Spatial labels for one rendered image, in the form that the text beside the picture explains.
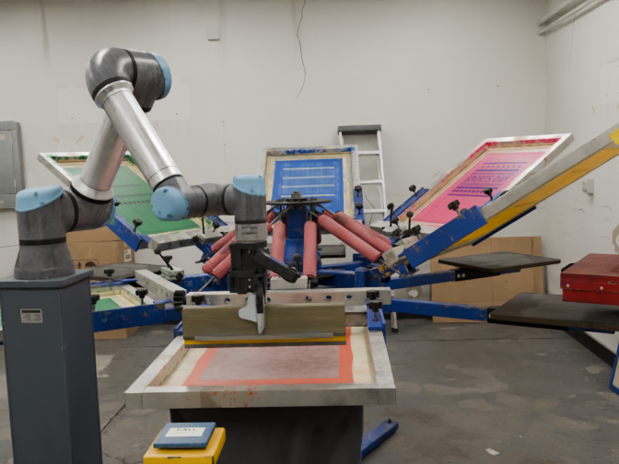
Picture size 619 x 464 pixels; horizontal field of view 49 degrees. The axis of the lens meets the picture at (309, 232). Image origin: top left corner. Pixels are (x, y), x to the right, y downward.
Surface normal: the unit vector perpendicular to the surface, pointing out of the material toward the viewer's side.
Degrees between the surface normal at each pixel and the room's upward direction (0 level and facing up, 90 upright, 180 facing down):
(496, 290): 78
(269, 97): 90
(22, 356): 90
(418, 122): 90
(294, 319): 90
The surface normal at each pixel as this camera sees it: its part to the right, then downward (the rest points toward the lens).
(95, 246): -0.11, 0.08
